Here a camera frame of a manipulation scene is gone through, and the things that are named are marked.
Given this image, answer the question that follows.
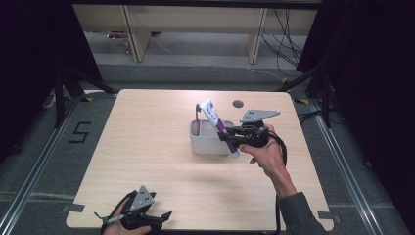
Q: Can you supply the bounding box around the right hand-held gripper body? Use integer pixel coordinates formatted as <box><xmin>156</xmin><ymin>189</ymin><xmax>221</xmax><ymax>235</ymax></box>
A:
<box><xmin>236</xmin><ymin>110</ymin><xmax>281</xmax><ymax>148</ymax></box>

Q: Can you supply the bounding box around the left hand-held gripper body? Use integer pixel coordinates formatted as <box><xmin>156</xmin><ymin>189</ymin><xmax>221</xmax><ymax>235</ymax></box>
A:
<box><xmin>120</xmin><ymin>185</ymin><xmax>158</xmax><ymax>230</ymax></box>

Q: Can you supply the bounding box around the grey plastic organiser container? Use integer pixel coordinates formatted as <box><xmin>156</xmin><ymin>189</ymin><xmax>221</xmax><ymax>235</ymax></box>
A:
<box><xmin>189</xmin><ymin>118</ymin><xmax>236</xmax><ymax>156</ymax></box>

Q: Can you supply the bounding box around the white and purple toothpaste tube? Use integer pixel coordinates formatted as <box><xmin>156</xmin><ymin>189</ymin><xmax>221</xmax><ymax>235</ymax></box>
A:
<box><xmin>199</xmin><ymin>98</ymin><xmax>242</xmax><ymax>161</ymax></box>

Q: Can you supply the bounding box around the pink and grey toothbrush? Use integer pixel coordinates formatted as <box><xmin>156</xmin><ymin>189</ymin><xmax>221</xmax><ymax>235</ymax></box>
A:
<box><xmin>194</xmin><ymin>103</ymin><xmax>203</xmax><ymax>137</ymax></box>

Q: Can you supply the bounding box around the person's left hand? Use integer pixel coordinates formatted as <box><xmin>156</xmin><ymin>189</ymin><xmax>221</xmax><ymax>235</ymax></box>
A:
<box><xmin>102</xmin><ymin>199</ymin><xmax>153</xmax><ymax>235</ymax></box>

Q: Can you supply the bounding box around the person's right hand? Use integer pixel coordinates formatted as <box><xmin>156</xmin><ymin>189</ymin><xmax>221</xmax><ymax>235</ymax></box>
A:
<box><xmin>239</xmin><ymin>124</ymin><xmax>288</xmax><ymax>184</ymax></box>

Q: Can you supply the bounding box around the grey tape strip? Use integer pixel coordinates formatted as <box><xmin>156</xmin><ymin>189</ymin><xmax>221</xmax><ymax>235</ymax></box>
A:
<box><xmin>317</xmin><ymin>211</ymin><xmax>343</xmax><ymax>225</ymax></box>
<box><xmin>62</xmin><ymin>203</ymin><xmax>86</xmax><ymax>213</ymax></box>

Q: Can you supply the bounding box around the black metal stand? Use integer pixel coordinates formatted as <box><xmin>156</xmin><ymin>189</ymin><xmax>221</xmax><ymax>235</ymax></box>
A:
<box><xmin>53</xmin><ymin>64</ymin><xmax>119</xmax><ymax>129</ymax></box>
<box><xmin>275</xmin><ymin>62</ymin><xmax>333</xmax><ymax>129</ymax></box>

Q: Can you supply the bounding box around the dark curtain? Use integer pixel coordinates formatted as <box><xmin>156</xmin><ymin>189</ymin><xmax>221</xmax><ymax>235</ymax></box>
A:
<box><xmin>0</xmin><ymin>0</ymin><xmax>103</xmax><ymax>165</ymax></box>
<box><xmin>296</xmin><ymin>0</ymin><xmax>415</xmax><ymax>226</ymax></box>

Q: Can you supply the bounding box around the small red and white item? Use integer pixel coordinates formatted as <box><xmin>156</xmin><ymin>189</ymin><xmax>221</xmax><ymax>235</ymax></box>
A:
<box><xmin>107</xmin><ymin>30</ymin><xmax>132</xmax><ymax>55</ymax></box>

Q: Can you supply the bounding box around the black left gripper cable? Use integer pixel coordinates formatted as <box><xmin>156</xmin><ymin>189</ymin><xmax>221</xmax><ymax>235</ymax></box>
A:
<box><xmin>100</xmin><ymin>190</ymin><xmax>139</xmax><ymax>235</ymax></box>

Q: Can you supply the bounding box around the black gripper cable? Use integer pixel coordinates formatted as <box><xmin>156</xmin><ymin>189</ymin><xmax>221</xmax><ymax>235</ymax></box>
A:
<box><xmin>267</xmin><ymin>130</ymin><xmax>289</xmax><ymax>235</ymax></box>
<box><xmin>100</xmin><ymin>190</ymin><xmax>139</xmax><ymax>235</ymax></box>

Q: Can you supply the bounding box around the grey cable plug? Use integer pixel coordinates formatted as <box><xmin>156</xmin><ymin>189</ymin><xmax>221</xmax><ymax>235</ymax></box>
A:
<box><xmin>93</xmin><ymin>211</ymin><xmax>125</xmax><ymax>225</ymax></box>

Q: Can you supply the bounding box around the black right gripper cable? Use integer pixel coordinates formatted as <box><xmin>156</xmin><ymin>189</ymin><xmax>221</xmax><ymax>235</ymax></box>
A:
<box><xmin>267</xmin><ymin>130</ymin><xmax>289</xmax><ymax>235</ymax></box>

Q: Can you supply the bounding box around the bundle of black cables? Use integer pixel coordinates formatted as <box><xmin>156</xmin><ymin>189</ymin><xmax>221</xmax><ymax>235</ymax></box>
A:
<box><xmin>260</xmin><ymin>8</ymin><xmax>308</xmax><ymax>78</ymax></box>

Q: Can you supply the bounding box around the metal floor rail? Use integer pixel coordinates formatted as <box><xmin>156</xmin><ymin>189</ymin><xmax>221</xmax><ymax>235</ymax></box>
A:
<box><xmin>0</xmin><ymin>94</ymin><xmax>83</xmax><ymax>235</ymax></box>
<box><xmin>307</xmin><ymin>97</ymin><xmax>384</xmax><ymax>235</ymax></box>

